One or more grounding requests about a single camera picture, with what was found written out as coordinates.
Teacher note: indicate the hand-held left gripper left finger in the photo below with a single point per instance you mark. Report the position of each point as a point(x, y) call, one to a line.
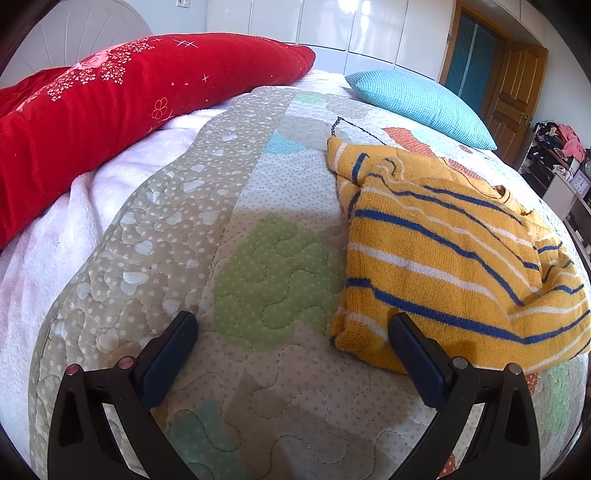
point(161, 364)

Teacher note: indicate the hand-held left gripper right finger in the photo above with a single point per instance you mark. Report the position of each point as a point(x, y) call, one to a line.
point(418, 364)

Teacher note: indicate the yellow striped knit sweater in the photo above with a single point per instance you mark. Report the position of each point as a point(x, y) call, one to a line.
point(438, 258)

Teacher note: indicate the pink clothes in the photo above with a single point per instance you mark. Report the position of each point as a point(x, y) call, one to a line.
point(570, 141)

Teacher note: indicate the patchwork quilted bedspread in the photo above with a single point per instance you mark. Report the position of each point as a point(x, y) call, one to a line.
point(258, 277)

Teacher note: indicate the white fleece blanket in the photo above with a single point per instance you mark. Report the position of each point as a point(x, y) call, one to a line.
point(55, 240)

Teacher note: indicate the white side shelf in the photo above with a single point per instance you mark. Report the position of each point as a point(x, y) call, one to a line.
point(561, 198)

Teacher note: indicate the dark shelf rack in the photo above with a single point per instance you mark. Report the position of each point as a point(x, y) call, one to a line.
point(538, 161)

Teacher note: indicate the black table clock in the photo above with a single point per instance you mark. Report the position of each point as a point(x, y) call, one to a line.
point(582, 183)

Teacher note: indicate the turquoise knit pillow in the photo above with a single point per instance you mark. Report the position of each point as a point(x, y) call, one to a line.
point(415, 104)

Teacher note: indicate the red floral pillow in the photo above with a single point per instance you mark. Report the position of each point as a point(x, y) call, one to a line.
point(138, 101)
point(23, 90)

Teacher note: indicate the brown wooden door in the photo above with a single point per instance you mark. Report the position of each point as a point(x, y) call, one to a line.
point(512, 92)

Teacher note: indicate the teal glass door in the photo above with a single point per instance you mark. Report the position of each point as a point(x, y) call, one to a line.
point(471, 55)

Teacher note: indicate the white fan-pattern headboard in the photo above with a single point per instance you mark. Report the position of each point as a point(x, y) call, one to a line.
point(69, 32)

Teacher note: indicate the white glossy wardrobe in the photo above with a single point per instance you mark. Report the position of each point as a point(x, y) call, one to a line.
point(323, 23)

